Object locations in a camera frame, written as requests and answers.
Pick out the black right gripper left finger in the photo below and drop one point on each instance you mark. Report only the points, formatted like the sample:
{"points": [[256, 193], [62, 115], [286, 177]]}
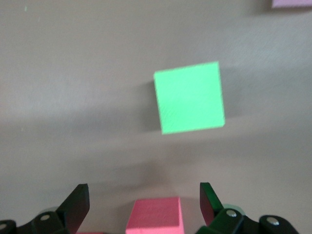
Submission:
{"points": [[68, 217]]}

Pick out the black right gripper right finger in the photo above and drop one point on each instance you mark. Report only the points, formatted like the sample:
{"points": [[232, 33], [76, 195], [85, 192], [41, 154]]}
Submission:
{"points": [[219, 219]]}

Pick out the red foam cube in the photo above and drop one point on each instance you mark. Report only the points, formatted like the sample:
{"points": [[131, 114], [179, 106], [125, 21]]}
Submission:
{"points": [[154, 217]]}

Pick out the green foam cube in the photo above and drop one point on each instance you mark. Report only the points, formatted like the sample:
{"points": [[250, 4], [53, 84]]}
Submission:
{"points": [[189, 97]]}

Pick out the brown table mat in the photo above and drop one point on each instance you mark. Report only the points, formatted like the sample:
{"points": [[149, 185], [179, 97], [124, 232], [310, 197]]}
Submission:
{"points": [[73, 73]]}

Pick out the pink foam cube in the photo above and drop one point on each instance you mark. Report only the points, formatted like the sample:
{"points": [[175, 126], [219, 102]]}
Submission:
{"points": [[292, 3]]}

